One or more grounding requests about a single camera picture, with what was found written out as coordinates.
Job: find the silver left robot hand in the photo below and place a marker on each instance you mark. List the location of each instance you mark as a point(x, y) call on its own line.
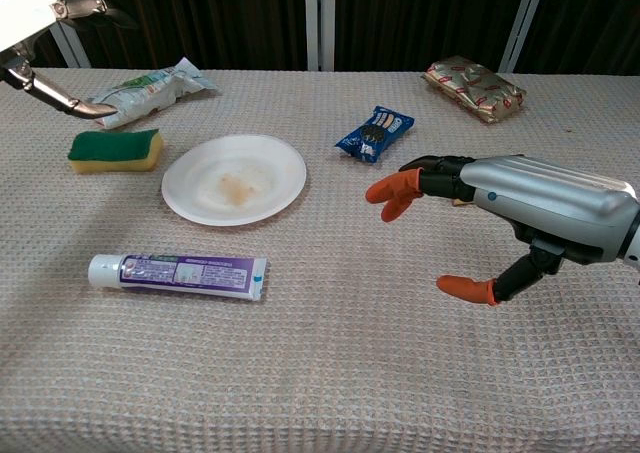
point(25, 8)

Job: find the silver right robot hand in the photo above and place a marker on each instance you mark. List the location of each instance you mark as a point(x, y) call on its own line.
point(550, 198)

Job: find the green yellow sponge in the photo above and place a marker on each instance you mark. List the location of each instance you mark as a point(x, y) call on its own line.
point(112, 148)

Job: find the white round plate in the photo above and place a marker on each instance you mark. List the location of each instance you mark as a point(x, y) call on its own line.
point(250, 173)

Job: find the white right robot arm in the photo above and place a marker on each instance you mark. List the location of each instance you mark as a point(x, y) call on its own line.
point(635, 243)

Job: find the red yellow flat box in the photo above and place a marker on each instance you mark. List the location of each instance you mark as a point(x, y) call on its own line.
point(458, 203)

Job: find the gold foil wrapped package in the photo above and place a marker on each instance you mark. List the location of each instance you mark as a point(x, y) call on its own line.
point(475, 90)

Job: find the dark pleated curtain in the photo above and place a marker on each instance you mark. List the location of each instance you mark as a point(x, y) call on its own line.
point(200, 18)

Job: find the blue cookie packet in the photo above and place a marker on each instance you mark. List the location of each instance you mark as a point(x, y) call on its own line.
point(375, 133)

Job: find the beige waffle tablecloth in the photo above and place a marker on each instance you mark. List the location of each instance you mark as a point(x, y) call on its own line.
point(320, 348)

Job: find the purple white toothpaste tube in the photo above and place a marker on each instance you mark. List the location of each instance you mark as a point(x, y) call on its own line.
point(190, 275)

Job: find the white slanted frame post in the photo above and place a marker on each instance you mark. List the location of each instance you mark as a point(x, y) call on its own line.
point(70, 48)

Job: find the white slotted frame post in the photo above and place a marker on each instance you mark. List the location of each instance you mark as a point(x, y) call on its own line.
point(522, 23)

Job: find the white upright frame post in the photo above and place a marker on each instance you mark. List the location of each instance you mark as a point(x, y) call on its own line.
point(319, 18)

